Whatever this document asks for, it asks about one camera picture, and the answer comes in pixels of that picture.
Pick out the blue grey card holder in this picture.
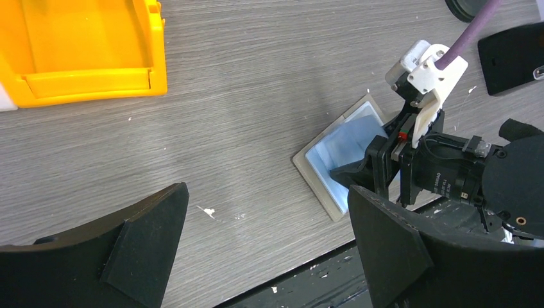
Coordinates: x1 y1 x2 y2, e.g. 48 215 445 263
292 94 398 222

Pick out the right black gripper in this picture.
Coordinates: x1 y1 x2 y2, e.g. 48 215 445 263
329 111 485 207

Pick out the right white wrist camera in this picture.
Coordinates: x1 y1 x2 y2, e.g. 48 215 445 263
385 40 468 149

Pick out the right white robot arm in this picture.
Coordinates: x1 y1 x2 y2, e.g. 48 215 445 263
330 111 543 240

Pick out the black stand with clear plate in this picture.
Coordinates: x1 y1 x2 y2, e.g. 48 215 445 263
477 21 543 96

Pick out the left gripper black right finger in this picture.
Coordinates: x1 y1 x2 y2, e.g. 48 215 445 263
348 186 543 307

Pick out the white plastic bin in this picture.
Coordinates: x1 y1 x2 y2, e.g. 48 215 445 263
0 83 19 112

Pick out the red microphone on black stand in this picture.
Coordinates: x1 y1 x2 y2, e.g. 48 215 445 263
445 0 488 23

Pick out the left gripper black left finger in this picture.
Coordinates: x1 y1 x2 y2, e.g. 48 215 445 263
1 183 189 307

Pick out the orange plastic bin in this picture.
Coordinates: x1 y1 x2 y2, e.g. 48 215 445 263
1 0 167 108

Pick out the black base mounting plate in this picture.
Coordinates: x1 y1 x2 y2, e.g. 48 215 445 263
223 198 492 307

